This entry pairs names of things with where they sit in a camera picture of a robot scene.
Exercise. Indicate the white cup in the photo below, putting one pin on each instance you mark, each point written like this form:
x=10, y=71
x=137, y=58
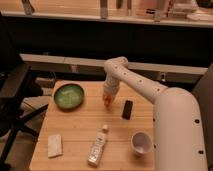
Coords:
x=141, y=144

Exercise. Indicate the black office chair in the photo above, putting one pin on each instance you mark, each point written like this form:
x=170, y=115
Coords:
x=16, y=83

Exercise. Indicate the orange red pepper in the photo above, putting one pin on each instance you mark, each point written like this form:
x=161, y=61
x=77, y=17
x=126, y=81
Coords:
x=107, y=100

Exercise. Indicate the wooden table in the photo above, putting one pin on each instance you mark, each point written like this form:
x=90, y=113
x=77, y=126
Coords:
x=78, y=129

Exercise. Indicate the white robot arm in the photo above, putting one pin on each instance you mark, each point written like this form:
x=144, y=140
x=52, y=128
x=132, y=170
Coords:
x=177, y=124

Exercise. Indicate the green round bowl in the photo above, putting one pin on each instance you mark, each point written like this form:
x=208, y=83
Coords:
x=69, y=96

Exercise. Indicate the white squeeze bottle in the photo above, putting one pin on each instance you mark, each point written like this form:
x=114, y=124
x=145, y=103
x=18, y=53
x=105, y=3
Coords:
x=97, y=147

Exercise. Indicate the white sponge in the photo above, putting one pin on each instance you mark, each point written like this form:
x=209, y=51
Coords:
x=54, y=145

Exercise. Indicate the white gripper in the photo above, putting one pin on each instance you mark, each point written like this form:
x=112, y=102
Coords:
x=110, y=91

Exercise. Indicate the black rectangular block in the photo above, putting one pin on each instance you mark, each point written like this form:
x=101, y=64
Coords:
x=126, y=114

